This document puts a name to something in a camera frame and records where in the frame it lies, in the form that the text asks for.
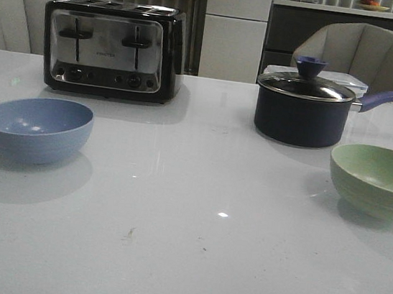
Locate blue bowl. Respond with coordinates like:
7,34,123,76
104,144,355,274
0,98,94,164

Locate fruit plate on counter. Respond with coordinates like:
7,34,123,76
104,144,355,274
356,0,389,12

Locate green bowl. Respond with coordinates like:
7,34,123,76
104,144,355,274
330,144,393,221

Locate beige chair right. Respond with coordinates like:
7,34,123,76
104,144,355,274
291,23,393,93

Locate dark blue saucepan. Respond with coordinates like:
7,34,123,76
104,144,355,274
250,71,393,159

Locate glass pot lid blue knob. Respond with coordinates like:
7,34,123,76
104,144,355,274
256,55,356,103

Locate clear plastic food container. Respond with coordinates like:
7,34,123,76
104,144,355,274
263,64,368,98

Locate white cabinet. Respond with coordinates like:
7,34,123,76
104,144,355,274
198,0,272,83

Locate grey counter unit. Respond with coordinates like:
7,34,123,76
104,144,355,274
260,0,393,71

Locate black and chrome toaster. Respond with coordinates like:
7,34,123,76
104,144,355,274
43,0,186,104

